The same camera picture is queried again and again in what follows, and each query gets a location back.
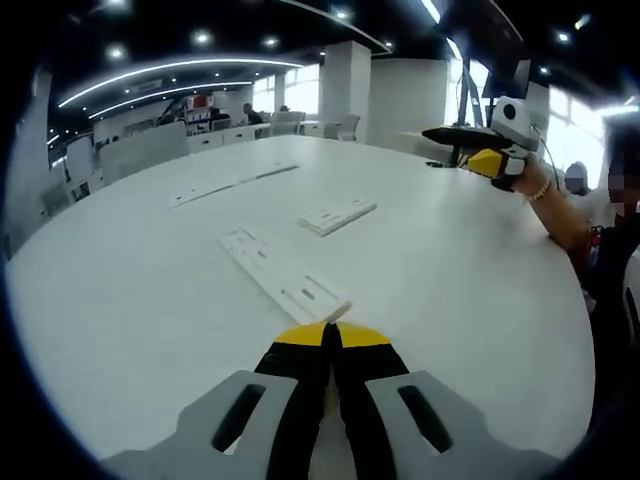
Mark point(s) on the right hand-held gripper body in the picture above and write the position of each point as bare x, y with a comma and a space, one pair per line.
517, 125

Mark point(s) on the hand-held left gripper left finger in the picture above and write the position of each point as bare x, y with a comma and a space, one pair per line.
240, 425

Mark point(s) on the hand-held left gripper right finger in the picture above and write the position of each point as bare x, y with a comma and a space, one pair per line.
400, 425

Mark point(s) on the white socket holder cover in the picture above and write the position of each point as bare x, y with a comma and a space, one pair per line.
272, 277

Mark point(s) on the short white socket holder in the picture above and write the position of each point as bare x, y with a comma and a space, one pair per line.
330, 222

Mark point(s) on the long white socket holder strip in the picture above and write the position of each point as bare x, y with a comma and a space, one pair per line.
210, 192

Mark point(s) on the person's right hand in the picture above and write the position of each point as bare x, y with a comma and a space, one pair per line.
530, 177

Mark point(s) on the small black object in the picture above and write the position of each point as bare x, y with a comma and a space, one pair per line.
434, 163

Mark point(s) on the person's own head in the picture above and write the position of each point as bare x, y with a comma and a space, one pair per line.
627, 145

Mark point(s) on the long bright ceiling light strip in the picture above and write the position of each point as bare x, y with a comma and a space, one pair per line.
437, 15

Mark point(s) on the white mesh office chair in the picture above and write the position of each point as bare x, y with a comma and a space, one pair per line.
350, 127
80, 160
287, 124

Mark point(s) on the white square pillar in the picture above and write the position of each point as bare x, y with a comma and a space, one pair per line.
345, 95

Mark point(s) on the white desk with drawers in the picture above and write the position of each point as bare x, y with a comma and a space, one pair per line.
230, 139

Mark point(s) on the curved ceiling light strip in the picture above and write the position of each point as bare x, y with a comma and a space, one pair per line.
175, 67
165, 95

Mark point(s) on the ceiling air conditioner vent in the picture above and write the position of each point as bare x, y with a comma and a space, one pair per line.
150, 85

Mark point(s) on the large dark wall screen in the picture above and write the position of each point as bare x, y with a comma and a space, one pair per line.
490, 25

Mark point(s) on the curved grey ceiling rail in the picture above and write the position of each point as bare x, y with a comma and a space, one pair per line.
345, 25

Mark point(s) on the red wall panel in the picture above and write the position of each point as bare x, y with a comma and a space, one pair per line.
200, 101

